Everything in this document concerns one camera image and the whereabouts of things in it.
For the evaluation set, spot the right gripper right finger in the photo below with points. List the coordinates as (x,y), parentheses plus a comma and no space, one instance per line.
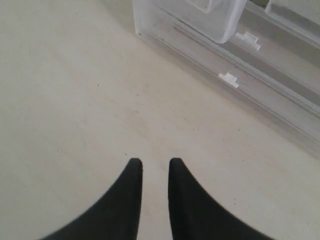
(195,215)

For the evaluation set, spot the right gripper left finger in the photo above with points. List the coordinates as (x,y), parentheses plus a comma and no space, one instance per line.
(115,216)

